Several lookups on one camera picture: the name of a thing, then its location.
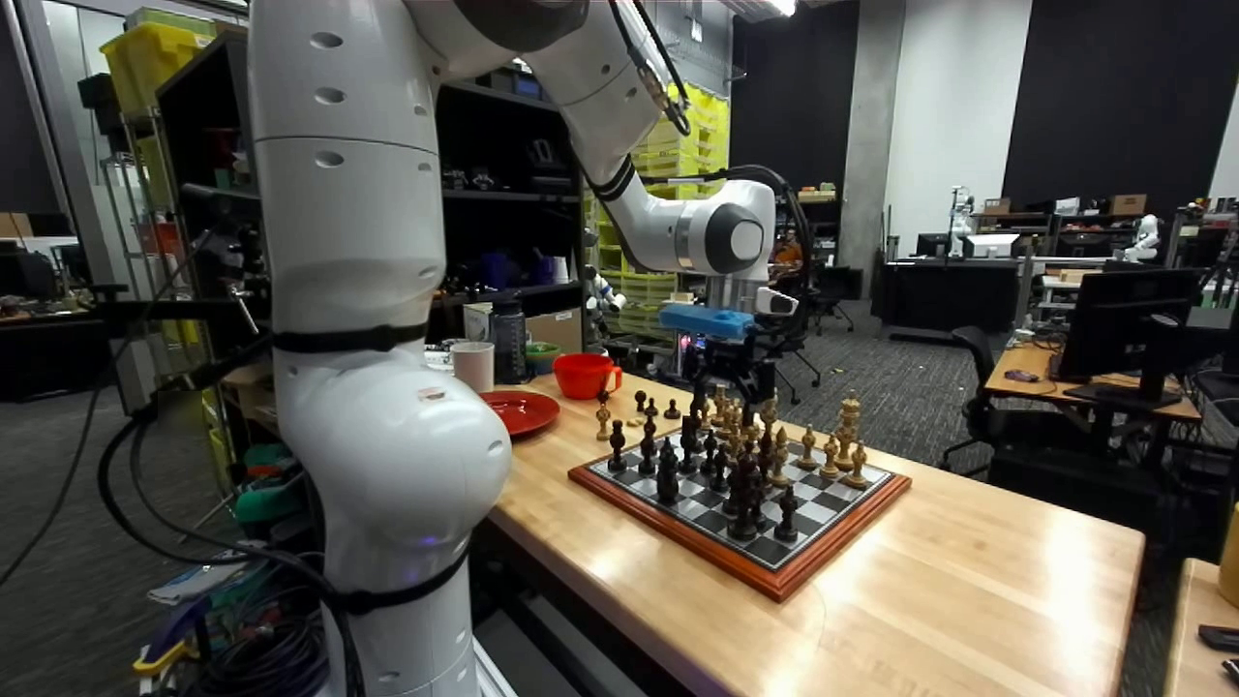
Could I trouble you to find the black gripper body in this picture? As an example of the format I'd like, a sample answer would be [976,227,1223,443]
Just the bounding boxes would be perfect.
[687,336,783,389]

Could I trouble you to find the tall tan chess king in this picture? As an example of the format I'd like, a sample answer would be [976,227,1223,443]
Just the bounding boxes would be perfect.
[831,396,862,468]

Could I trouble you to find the tall black chess king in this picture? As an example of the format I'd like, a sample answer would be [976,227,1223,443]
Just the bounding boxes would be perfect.
[722,446,763,545]

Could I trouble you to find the wood framed chess board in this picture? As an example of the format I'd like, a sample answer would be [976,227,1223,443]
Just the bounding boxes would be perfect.
[565,393,918,609]

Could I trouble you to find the red plate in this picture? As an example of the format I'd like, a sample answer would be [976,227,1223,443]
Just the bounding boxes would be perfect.
[478,389,565,443]

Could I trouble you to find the dark bottle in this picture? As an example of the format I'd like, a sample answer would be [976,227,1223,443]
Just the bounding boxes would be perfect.
[489,297,535,389]

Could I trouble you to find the black cabinet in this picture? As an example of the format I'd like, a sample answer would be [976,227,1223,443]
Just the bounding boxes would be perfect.
[872,252,1022,332]

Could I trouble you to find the black office chair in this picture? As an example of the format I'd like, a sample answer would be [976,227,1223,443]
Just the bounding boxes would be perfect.
[935,322,1036,478]

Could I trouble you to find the yellow stacked crates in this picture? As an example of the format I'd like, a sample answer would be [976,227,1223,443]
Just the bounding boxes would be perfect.
[585,82,736,340]

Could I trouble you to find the white cup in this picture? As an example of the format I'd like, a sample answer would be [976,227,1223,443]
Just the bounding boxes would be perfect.
[449,336,499,398]

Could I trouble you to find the wooden office desk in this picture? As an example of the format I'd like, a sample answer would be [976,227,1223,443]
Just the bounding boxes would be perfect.
[983,336,1206,427]

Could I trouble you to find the black shelving unit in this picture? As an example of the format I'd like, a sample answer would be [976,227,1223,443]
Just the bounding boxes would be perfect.
[152,34,592,393]

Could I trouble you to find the black computer monitor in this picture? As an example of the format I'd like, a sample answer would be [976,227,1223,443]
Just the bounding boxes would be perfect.
[1056,264,1202,389]

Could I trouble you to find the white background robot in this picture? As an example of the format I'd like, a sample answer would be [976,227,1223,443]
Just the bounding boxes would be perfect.
[1120,211,1165,272]

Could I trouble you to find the yellow storage bin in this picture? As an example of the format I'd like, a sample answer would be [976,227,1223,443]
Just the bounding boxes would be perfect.
[96,12,215,119]

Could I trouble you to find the large red handled cup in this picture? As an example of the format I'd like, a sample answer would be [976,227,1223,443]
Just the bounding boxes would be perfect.
[551,354,627,403]

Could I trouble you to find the black cable bundle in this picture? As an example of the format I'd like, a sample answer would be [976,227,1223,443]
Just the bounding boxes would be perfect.
[90,326,379,697]

